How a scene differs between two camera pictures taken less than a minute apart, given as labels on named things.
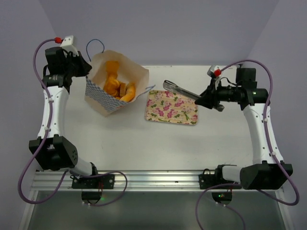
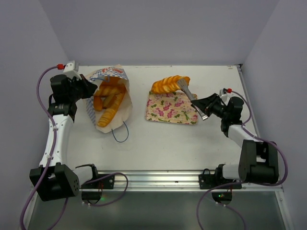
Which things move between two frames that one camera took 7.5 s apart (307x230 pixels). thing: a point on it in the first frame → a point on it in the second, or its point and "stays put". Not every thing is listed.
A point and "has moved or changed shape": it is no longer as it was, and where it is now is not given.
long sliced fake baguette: (130, 93) → (109, 113)
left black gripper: (85, 66) → (89, 90)
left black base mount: (103, 182) stays put
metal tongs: (171, 86) has moved or changed shape
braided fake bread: (112, 67) → (169, 84)
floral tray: (167, 106) stays put
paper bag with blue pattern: (130, 71) → (122, 116)
